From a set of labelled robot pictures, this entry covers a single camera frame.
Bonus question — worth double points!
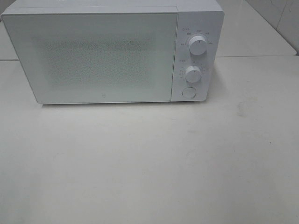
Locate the round white door button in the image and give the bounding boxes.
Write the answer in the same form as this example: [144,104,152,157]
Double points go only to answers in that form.
[182,87,196,98]

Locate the white microwave door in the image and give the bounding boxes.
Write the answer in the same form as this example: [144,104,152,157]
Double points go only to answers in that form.
[3,13,177,104]

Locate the upper white power knob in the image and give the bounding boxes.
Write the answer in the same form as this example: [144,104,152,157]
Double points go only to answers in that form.
[188,34,208,56]

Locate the white microwave oven body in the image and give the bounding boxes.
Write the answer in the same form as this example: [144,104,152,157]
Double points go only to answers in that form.
[1,0,224,102]

